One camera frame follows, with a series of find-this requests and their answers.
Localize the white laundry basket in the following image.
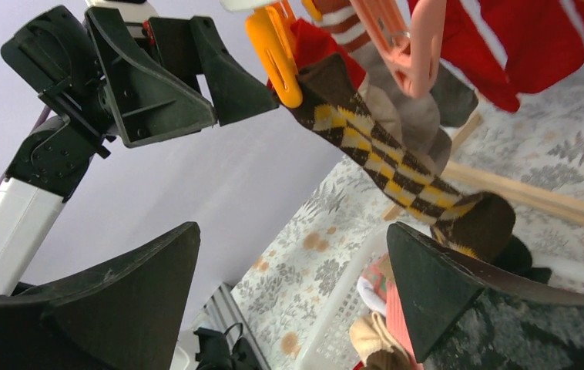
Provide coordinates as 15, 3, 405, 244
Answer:
291, 224, 584, 370

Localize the pink clothespin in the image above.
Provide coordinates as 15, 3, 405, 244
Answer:
351, 0, 447, 99

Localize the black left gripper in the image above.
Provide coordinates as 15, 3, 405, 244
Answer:
1, 6, 277, 159

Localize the orange white striped sock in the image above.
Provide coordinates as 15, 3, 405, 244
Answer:
312, 0, 371, 52

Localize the beige sock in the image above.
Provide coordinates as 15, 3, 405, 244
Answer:
349, 312, 412, 370

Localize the wooden drying rack frame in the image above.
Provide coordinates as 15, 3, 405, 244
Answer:
381, 108, 584, 239

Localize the grey sock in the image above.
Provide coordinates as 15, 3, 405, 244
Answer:
350, 43, 478, 174

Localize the orange clothespin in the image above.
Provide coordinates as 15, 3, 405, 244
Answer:
245, 1, 303, 108

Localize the brown yellow argyle sock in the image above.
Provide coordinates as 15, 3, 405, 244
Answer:
290, 53, 515, 262

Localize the pink sock in basket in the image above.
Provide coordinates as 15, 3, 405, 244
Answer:
356, 254, 424, 369

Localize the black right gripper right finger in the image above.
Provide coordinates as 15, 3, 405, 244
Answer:
387, 222, 584, 364

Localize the red sock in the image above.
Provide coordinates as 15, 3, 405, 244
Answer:
291, 1, 584, 113

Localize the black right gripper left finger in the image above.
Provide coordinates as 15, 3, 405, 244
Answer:
0, 222, 200, 369

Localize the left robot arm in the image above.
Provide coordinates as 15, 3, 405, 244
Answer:
0, 1, 277, 295

